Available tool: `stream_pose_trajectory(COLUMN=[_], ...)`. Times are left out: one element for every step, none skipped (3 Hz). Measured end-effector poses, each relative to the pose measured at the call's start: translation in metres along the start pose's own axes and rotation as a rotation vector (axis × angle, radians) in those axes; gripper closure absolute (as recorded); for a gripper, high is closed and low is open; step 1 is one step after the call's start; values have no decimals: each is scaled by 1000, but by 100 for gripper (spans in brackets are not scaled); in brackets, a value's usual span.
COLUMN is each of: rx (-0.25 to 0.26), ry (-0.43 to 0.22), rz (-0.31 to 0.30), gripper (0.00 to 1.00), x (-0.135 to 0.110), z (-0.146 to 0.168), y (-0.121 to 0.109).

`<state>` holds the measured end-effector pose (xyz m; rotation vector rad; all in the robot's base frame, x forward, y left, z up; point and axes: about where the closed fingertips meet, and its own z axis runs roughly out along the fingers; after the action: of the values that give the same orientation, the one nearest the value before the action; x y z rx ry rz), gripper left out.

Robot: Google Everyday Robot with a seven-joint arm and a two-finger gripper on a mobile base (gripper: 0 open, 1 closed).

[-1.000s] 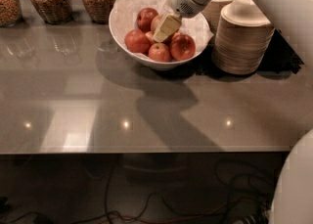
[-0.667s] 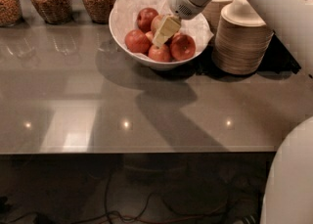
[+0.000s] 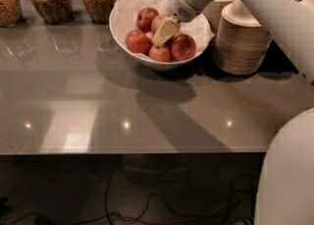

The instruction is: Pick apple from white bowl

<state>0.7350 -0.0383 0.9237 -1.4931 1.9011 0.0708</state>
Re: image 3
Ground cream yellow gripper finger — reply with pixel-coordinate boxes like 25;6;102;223
153;16;181;46

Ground yellow-red top apple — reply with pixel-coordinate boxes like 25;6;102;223
151;15;169;33

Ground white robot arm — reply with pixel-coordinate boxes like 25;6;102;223
166;0;314;225

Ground small hidden middle apple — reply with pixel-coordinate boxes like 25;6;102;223
146;31;154;44

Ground red right apple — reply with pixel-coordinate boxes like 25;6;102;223
170;33;196;61

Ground dark red back apple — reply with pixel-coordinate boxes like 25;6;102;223
136;7;159;32

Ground red front apple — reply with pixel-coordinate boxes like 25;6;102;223
148;44;172;63

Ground red left apple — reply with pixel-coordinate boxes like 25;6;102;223
125;29;151;54

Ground white ceramic bowl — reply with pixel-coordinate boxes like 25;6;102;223
108;0;213;72

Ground rear stack paper bowls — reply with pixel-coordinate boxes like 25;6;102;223
202;0;234;33

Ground stack paper bowls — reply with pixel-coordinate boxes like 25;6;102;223
202;0;234;33
213;0;272;76

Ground front stack paper bowls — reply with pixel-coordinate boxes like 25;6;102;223
213;0;272;76

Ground left glass cereal jar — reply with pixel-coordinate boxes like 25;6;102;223
0;0;23;27

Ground black floor cables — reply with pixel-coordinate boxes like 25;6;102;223
0;158;259;225

